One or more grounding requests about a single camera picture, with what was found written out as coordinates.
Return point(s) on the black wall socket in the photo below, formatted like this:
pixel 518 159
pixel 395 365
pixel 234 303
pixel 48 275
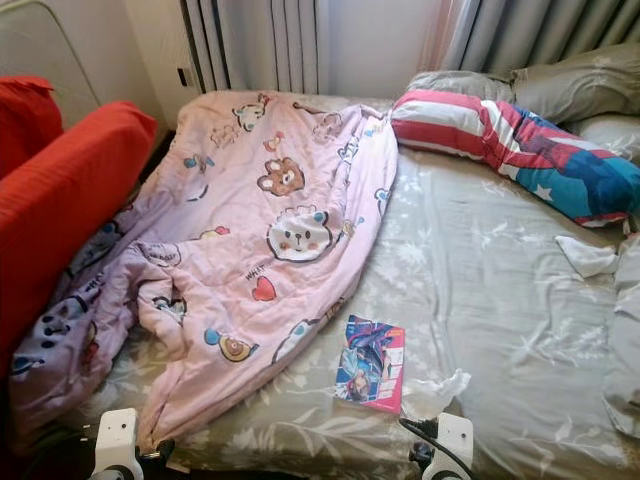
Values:
pixel 184 77

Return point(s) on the white crumpled cloth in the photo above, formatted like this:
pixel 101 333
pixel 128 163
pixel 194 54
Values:
pixel 585 258

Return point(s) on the white tissue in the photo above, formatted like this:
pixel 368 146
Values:
pixel 435 392

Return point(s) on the grey floral bed sheet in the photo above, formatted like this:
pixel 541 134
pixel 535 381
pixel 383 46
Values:
pixel 490 300

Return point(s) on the large grey floral pillow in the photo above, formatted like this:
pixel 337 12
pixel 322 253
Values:
pixel 626 350

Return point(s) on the white sheer curtain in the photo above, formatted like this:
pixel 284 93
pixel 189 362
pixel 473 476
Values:
pixel 380 45

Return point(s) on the pink cartoon print quilt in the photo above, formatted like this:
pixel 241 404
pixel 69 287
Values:
pixel 280 140

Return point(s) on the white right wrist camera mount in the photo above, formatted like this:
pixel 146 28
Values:
pixel 455 440

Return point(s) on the red folded mattress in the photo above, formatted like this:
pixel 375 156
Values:
pixel 60 190

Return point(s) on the colourful comic book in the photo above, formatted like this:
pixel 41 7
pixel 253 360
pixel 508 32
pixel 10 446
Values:
pixel 370 365

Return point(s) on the red white blue bolster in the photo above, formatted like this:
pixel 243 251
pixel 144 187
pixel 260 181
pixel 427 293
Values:
pixel 455 122

